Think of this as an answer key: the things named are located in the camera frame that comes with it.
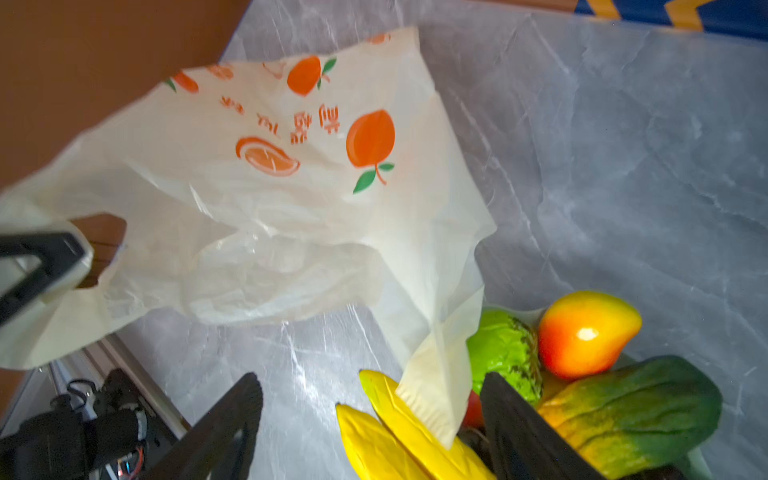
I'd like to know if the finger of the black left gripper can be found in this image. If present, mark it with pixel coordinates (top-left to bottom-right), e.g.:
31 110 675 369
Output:
1 231 86 326

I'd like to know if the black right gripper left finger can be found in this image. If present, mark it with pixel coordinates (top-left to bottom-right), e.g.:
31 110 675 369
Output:
141 372 263 480

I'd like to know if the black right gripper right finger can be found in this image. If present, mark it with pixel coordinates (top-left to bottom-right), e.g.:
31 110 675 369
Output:
480 372 604 480

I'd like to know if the red yellow mango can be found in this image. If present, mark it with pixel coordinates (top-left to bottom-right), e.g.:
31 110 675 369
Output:
538 291 642 380

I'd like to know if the green orange papaya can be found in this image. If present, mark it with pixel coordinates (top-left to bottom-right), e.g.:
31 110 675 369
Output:
538 356 723 479

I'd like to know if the yellow banana bunch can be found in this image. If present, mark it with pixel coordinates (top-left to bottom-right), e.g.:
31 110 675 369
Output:
336 370 495 480

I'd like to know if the cream plastic bag orange print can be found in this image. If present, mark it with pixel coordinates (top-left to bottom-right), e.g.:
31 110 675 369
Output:
1 27 496 445

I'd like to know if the small red fruit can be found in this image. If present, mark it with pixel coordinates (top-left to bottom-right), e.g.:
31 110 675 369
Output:
461 390 485 430

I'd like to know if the light green fruit plate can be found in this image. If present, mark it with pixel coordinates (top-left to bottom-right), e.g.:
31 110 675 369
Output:
593 355 722 479

